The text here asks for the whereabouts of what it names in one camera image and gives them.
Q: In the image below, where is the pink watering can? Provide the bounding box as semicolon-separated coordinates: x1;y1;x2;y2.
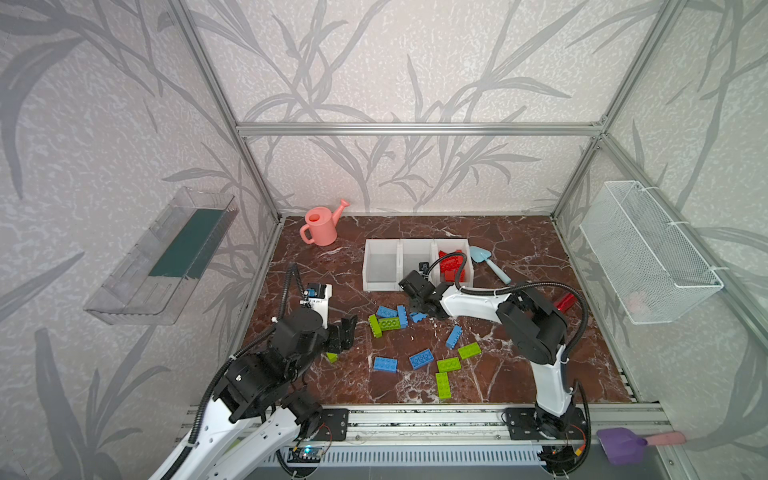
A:
299;199;350;247

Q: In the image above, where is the green lego lower middle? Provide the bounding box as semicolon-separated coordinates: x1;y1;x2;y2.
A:
437;357;461;373

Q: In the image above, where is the blue lego upright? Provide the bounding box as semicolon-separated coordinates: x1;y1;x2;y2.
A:
397;305;408;329

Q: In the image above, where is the white wire mesh basket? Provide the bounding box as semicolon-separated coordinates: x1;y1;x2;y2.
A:
580;180;724;325

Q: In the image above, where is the red lego pair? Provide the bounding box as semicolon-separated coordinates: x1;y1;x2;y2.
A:
453;250;467;272

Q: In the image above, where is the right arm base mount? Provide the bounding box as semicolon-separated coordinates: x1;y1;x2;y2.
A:
501;407;587;442

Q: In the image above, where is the green lego upright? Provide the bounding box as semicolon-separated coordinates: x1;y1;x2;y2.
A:
435;372;452;400
368;315;383;338

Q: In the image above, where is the purple scoop pink handle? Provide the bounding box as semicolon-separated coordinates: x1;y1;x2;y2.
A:
597;428;687;466

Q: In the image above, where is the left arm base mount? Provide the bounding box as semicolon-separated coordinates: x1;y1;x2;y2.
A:
300;408;350;442

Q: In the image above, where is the red tool right side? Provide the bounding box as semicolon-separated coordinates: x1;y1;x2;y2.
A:
555;293;578;313

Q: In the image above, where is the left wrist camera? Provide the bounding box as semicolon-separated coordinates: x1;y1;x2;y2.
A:
300;283;333;328

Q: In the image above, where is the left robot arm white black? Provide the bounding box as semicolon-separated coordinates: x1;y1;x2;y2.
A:
152;265;358;479

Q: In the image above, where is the green lego bottom upright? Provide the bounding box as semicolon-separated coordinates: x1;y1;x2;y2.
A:
435;372;452;400

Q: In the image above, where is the light blue toy shovel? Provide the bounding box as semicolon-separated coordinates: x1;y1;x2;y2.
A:
469;246;511;285

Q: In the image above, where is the white three-compartment bin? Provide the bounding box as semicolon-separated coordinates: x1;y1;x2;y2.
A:
362;238;474;292

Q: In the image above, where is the clear plastic wall shelf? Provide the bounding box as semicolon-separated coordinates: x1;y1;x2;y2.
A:
84;187;239;326

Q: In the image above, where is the green lego flat centre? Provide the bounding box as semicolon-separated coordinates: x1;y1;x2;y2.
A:
378;317;401;331

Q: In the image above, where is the circuit board with led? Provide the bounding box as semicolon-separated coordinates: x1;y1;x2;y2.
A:
285;445;329;465

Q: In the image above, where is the green lego right tilted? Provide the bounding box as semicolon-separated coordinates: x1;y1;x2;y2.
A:
458;342;482;360

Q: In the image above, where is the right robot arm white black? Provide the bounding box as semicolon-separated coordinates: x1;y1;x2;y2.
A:
399;270;589;439

